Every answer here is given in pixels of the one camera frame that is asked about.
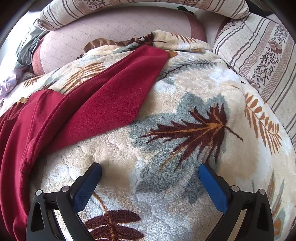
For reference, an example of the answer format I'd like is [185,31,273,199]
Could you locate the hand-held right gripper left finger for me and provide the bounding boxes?
[25,162,102,241]

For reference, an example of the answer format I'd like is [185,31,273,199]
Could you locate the dark red garment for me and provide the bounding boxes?
[0,44,169,241]

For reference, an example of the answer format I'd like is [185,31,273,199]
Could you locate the striped floral pillow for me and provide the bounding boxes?
[211,11,296,145]

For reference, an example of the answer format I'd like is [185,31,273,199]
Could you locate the purple floral cloth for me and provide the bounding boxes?
[0,67,35,100]

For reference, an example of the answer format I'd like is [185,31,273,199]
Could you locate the leaf print fleece blanket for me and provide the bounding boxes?
[0,30,296,241]

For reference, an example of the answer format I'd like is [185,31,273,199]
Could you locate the striped floral rolled quilt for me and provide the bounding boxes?
[38,0,250,31]

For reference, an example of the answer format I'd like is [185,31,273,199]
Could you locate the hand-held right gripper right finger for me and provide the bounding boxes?
[198,163,274,241]

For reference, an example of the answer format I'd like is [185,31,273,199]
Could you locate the grey crumpled cloth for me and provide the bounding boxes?
[15,20,49,70]

